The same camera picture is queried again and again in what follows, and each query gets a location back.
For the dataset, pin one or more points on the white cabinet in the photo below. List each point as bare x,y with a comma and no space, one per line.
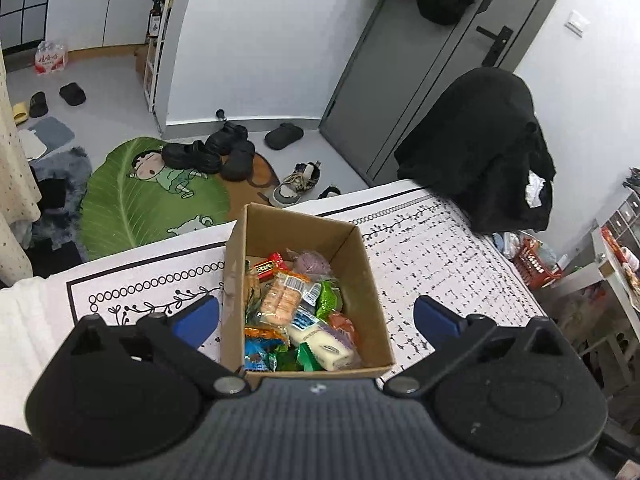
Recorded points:
100,0

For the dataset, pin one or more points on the grey drawer organiser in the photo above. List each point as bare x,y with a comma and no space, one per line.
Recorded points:
625,215

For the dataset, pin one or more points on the orange cracker packet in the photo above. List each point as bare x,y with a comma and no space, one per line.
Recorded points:
281,300

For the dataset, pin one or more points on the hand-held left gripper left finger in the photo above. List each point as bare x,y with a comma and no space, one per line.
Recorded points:
197,321

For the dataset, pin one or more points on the cream dotted cloth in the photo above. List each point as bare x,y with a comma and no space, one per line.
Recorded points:
15,185

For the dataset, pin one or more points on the dark green candy packet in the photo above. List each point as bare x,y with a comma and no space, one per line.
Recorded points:
295,360

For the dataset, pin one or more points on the grey white sneaker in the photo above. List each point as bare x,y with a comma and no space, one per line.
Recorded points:
297,185

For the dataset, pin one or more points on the salmon pink snack packet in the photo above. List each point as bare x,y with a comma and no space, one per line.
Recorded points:
345,327

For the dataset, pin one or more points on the black clog shoe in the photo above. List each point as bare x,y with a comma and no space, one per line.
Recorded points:
227,137
190,157
238,161

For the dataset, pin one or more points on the white narrow rack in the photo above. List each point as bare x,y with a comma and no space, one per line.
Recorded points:
159,70

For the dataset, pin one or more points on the brown cardboard box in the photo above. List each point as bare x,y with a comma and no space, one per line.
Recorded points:
300,232

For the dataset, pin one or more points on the purple snack packet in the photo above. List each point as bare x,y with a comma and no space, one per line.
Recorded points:
311,263

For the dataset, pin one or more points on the small bright green packet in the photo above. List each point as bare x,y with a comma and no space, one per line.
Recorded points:
329,301

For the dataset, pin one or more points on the green leaf rug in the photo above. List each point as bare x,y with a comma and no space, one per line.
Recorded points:
135,210

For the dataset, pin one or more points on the white light switch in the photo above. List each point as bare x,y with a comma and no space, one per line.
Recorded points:
577,23

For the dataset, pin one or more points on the grey door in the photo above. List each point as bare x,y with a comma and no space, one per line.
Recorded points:
410,85

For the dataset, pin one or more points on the dark spray bottle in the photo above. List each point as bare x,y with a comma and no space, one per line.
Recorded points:
155,20

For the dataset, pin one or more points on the orange green snack packet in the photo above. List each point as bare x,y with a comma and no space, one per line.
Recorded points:
265,334

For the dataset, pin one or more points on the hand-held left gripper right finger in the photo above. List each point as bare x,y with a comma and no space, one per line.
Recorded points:
436,322

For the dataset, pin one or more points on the grey floor mat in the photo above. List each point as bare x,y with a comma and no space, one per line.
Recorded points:
47,137

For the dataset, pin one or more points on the long white snack packet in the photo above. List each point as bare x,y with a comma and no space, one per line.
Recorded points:
325,342

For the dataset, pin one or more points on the blue snack packet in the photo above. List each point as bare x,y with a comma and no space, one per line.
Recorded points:
256,356

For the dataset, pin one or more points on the red plastic basket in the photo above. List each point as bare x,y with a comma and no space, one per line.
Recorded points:
537,265

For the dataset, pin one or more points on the black coat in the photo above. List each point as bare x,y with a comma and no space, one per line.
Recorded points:
475,150

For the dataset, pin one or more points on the red candy bar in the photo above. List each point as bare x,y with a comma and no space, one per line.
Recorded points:
267,267

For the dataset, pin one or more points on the white crumpled cloth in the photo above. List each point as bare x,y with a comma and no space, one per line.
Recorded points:
537,190

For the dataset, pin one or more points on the white black printed blanket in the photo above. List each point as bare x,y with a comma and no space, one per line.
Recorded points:
440,260

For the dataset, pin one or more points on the black door stop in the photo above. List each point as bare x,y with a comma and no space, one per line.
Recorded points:
220,114

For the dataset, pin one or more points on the white desk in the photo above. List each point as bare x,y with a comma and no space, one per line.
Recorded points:
605,310

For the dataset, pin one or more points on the pack of water bottles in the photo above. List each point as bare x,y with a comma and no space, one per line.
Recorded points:
51,57

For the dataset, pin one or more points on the yellow slipper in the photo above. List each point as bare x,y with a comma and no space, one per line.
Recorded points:
20,114

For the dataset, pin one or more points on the fluffy grey blue rug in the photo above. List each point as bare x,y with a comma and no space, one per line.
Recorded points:
65,180

